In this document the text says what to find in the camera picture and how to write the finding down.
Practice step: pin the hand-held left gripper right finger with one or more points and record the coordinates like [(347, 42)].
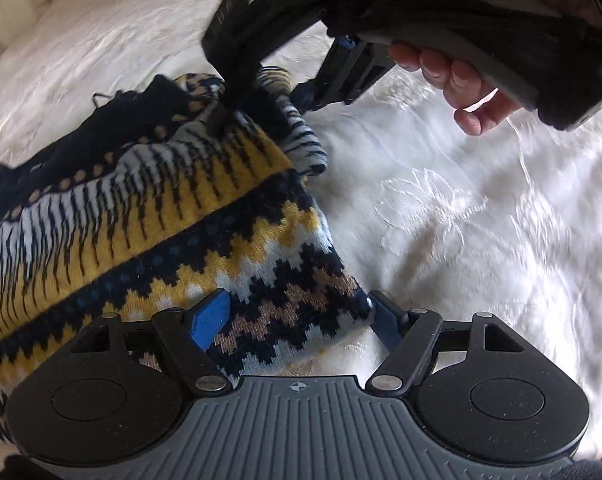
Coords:
[(388, 330)]

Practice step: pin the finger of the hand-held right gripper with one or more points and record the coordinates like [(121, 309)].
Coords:
[(222, 112), (348, 72)]

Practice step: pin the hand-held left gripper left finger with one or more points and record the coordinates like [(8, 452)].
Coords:
[(211, 317)]

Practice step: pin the navy yellow patterned knit sweater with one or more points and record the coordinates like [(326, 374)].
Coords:
[(156, 220)]

